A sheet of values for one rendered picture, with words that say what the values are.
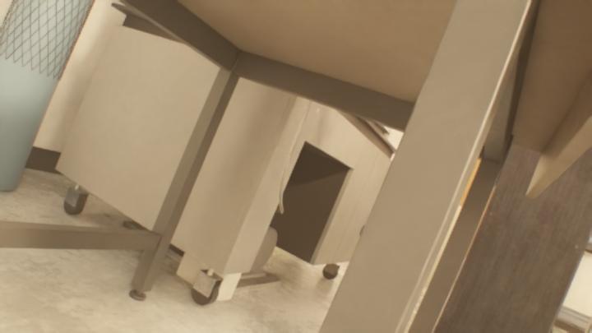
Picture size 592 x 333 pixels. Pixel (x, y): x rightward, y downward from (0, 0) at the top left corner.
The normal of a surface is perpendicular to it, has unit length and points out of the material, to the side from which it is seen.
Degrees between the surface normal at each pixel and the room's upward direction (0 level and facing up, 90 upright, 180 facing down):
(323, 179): 90
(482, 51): 90
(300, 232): 90
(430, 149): 90
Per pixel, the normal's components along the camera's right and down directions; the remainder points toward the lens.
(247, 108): -0.40, -0.18
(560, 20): -0.39, 0.92
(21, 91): 0.65, 0.27
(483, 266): -0.56, -0.25
